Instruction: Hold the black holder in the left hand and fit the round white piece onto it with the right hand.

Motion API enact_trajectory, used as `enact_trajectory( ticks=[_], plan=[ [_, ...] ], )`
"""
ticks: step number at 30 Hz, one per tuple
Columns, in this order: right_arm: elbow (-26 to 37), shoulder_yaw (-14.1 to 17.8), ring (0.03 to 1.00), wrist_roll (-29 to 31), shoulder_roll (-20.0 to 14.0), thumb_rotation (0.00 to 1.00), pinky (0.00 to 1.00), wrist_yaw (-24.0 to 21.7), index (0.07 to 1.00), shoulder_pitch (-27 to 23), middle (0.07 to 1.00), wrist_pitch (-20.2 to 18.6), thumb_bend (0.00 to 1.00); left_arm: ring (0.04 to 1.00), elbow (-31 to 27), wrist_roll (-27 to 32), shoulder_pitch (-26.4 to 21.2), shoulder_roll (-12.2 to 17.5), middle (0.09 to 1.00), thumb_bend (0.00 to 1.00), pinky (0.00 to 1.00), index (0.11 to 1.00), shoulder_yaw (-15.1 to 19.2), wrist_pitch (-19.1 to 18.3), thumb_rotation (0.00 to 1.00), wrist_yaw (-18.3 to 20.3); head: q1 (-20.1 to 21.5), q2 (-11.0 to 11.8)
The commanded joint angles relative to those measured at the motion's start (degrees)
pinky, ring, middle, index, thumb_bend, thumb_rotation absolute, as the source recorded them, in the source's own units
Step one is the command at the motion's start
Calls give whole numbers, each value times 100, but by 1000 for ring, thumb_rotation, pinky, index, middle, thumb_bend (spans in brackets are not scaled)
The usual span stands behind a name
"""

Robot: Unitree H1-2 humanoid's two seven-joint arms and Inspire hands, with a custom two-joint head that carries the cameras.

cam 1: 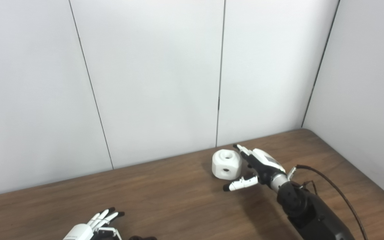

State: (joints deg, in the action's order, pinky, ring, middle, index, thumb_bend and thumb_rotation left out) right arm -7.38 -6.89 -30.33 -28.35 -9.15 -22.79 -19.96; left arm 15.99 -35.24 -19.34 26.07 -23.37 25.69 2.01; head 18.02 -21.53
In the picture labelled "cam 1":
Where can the black flanged holder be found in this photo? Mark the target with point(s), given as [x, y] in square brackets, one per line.
[142, 238]

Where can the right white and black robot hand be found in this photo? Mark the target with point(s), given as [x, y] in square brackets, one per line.
[267, 163]

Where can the round white plastic piece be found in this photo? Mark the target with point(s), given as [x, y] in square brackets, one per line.
[225, 163]

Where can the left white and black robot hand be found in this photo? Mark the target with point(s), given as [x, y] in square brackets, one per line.
[82, 231]

